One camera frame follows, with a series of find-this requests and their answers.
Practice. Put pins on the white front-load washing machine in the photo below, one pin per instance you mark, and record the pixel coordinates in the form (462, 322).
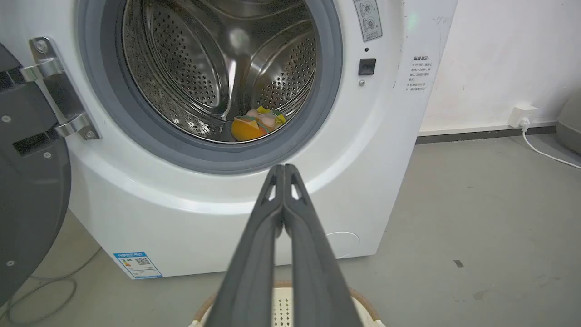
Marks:
(376, 150)

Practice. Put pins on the colourful cloth in drum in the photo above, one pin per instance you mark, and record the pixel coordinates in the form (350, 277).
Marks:
(256, 124)

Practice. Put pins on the white wall power socket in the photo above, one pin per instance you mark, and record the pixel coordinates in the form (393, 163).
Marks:
(522, 116)

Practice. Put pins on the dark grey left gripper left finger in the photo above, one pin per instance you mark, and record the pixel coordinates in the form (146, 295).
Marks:
(247, 277)

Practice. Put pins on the dark grey washing machine door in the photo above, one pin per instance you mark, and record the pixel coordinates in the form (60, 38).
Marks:
(27, 181)

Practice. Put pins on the white laundry basket brown rim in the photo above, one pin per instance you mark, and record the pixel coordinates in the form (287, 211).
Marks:
(282, 309)

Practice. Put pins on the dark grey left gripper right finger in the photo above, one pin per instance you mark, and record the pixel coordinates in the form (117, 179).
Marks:
(317, 277)

